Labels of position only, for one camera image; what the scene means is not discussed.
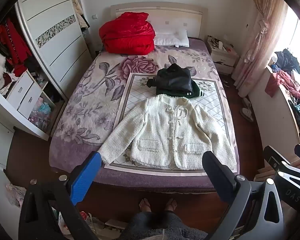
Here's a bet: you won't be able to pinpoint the white quilted mat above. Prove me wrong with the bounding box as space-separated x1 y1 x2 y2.
104 72 238 177

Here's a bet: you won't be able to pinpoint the person's left foot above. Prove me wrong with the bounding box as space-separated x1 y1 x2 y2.
139 198 153 213

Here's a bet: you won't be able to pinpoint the white nightstand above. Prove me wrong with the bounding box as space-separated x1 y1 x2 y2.
206 35 240 75

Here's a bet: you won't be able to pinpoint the pile of mixed clothes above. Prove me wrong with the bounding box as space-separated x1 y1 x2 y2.
265 49 300 145

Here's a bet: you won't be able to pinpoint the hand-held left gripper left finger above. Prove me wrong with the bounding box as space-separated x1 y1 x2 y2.
19 151 102 240

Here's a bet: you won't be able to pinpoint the white tweed jacket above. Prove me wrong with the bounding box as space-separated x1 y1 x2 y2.
97 94 238 171

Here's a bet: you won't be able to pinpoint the cream hanging garment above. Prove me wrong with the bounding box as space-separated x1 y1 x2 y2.
70 0 90 29

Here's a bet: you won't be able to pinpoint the dark green garment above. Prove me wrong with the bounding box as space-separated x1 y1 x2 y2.
189 80 206 98

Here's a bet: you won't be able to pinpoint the black leather jacket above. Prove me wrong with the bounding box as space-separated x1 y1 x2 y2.
147 63 193 97

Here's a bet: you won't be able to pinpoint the purple floral blanket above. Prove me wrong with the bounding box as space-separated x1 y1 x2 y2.
49 37 240 193

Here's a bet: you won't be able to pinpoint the red hanging clothes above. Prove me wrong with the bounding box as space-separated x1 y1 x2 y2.
0 17 33 78

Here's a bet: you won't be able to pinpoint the white bed headboard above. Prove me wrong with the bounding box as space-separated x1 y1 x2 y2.
110 4 208 39

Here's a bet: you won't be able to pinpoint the white pillow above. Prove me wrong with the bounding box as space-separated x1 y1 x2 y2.
153 29 190 48

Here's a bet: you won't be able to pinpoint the pink curtain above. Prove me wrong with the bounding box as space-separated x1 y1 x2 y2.
236 0 288 98

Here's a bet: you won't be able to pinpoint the plastic bags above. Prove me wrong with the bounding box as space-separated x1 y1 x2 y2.
57 210 105 238

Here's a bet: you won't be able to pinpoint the person's grey pants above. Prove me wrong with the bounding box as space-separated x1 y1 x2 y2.
120 211 208 240

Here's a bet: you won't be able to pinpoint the person's foot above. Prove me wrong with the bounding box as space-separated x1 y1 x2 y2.
165 198 177 212
139 198 153 213

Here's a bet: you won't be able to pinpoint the white wardrobe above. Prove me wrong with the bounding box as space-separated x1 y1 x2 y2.
0 0 93 140

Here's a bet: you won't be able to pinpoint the red quilt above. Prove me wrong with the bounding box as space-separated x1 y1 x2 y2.
99 12 157 55

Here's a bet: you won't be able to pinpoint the pink cloth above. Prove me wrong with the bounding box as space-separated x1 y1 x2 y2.
5 182 27 207

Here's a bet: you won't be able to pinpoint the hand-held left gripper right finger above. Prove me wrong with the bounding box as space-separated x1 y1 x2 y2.
202 151 284 240

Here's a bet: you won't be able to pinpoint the white slippers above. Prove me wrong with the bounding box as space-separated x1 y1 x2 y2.
241 97 254 122

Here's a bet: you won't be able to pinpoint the person's right foot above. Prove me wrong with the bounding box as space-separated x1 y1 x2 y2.
165 198 177 212

